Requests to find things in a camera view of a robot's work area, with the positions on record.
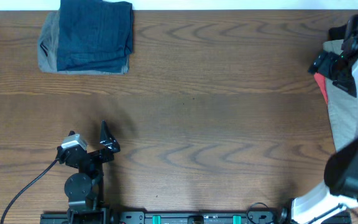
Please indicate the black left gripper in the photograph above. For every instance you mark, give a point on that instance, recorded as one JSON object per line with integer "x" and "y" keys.
{"x": 110, "y": 144}

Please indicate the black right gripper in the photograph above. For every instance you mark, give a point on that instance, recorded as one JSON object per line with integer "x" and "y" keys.
{"x": 323, "y": 65}

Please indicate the dark blue denim shorts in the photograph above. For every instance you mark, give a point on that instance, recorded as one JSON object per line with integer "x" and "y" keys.
{"x": 95, "y": 35}

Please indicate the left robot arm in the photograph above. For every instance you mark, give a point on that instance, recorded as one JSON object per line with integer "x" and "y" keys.
{"x": 85, "y": 189}

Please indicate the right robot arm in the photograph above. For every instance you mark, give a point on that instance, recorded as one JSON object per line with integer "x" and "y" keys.
{"x": 339, "y": 189}

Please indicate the red garment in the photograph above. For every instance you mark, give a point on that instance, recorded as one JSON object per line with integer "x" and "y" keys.
{"x": 321, "y": 82}

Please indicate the black garment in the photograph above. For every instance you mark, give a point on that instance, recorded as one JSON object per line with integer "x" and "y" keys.
{"x": 337, "y": 33}

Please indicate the beige khaki shorts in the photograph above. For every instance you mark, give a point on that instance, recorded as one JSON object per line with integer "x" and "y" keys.
{"x": 342, "y": 110}

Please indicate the folded grey shorts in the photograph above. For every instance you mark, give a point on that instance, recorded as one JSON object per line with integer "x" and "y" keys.
{"x": 47, "y": 46}

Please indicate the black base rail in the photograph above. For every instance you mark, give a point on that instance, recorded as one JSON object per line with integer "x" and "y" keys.
{"x": 161, "y": 218}

